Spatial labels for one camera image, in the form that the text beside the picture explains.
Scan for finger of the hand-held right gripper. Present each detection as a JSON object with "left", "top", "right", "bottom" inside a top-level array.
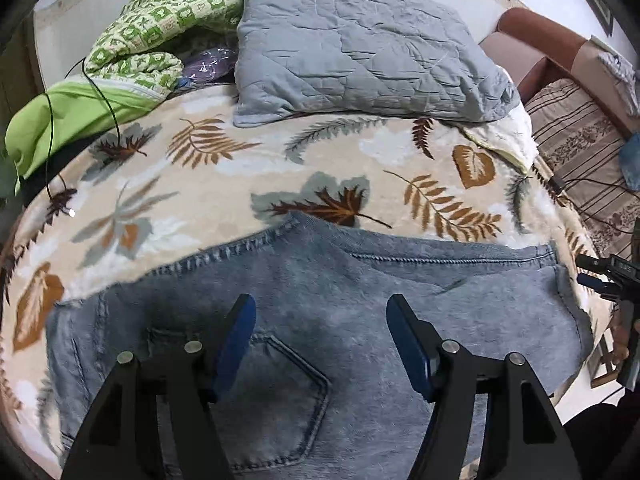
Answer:
[
  {"left": 576, "top": 272, "right": 621, "bottom": 301},
  {"left": 575, "top": 254, "right": 608, "bottom": 273}
]

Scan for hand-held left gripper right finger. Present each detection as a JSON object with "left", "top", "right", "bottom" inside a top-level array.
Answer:
[{"left": 387, "top": 294, "right": 583, "bottom": 480}]

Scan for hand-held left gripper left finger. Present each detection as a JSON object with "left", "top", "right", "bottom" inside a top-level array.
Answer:
[{"left": 60, "top": 294, "right": 257, "bottom": 480}]

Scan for blue denim pants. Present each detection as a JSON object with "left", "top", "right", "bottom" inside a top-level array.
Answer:
[{"left": 45, "top": 211, "right": 593, "bottom": 480}]

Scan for person's right hand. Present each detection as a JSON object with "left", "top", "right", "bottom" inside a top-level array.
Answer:
[{"left": 612, "top": 305, "right": 633, "bottom": 361}]

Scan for blue cloth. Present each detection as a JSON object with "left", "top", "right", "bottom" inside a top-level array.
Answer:
[{"left": 619, "top": 132, "right": 640, "bottom": 191}]

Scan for striped brown sofa cushion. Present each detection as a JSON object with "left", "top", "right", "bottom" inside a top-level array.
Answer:
[{"left": 522, "top": 77, "right": 640, "bottom": 261}]

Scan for cream fleece blanket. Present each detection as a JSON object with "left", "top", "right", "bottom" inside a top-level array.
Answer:
[{"left": 462, "top": 70, "right": 538, "bottom": 173}]

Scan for beige leaf print blanket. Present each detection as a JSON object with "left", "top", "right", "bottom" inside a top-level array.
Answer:
[{"left": 0, "top": 92, "right": 616, "bottom": 471}]

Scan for grey crumpled cloth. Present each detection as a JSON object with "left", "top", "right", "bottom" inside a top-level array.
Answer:
[{"left": 597, "top": 50, "right": 640, "bottom": 113}]

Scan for brown sofa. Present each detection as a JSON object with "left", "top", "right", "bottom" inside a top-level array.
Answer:
[{"left": 479, "top": 7, "right": 640, "bottom": 261}]

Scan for purple plastic bag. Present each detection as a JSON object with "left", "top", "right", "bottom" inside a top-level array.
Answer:
[{"left": 177, "top": 46, "right": 238, "bottom": 91}]

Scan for grey quilted pillow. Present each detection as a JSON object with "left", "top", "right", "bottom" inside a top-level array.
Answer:
[{"left": 232, "top": 0, "right": 521, "bottom": 128}]

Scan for green patterned quilt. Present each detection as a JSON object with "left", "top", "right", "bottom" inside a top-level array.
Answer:
[{"left": 82, "top": 0, "right": 244, "bottom": 106}]

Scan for black charger cable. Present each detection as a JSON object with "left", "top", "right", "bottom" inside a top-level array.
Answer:
[{"left": 547, "top": 175, "right": 640, "bottom": 236}]

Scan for thin black cable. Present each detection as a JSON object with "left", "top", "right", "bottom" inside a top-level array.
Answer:
[{"left": 44, "top": 57, "right": 121, "bottom": 206}]

